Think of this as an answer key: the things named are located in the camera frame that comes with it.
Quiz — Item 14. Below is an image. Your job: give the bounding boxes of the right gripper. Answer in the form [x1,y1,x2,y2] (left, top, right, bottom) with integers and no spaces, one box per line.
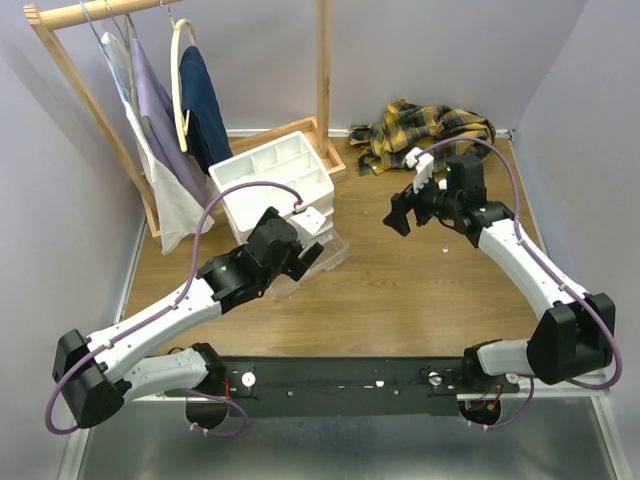
[383,167,460,236]

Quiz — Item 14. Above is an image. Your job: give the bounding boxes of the white drawer organizer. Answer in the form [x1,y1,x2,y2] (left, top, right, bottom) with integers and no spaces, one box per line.
[209,132,349,281]

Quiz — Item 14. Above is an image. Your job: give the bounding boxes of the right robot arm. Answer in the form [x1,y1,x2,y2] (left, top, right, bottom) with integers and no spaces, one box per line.
[383,148,615,392]

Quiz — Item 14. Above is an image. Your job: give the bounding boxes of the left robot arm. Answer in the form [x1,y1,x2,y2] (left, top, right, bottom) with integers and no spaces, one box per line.
[45,207,326,433]

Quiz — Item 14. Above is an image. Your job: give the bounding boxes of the yellow plaid shirt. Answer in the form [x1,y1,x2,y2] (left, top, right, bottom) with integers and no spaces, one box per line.
[349,98,496,175]

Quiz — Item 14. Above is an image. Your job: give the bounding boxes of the white hanging garment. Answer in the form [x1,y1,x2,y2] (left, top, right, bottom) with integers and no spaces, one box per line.
[101,32,213,255]

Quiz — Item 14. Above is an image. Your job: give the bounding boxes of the navy blue hanging garment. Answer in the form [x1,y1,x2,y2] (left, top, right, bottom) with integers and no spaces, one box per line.
[179,45,233,174]

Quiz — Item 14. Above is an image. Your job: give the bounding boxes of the cream wooden hanger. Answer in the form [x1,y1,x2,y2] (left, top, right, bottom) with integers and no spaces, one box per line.
[170,18,196,153]

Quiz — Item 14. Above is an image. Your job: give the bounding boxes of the lavender hanging garment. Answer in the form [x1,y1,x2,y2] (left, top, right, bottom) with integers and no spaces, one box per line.
[131,38,210,205]

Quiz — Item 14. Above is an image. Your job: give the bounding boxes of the wooden clothes rack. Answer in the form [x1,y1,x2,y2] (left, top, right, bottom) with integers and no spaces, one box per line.
[22,0,347,238]

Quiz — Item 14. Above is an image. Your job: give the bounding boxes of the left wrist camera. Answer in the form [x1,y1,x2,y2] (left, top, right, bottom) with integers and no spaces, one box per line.
[289,204,335,235]

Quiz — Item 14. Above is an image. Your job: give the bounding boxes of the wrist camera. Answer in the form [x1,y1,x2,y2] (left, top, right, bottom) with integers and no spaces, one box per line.
[289,204,335,235]
[403,147,434,193]

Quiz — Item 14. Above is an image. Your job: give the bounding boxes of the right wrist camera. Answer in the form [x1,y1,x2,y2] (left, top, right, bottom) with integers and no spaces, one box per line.
[403,147,434,193]

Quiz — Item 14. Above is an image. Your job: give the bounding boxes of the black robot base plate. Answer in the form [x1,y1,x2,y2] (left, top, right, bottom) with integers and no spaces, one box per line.
[164,355,526,419]

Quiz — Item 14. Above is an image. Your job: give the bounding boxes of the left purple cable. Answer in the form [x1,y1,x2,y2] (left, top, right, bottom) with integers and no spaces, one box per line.
[44,181,304,435]

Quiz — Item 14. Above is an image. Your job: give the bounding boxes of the purple cable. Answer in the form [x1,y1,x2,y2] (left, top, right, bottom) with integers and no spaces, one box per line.
[44,181,304,435]
[419,136,624,390]

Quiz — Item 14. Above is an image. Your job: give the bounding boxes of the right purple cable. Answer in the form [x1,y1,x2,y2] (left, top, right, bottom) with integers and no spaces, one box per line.
[419,136,624,390]

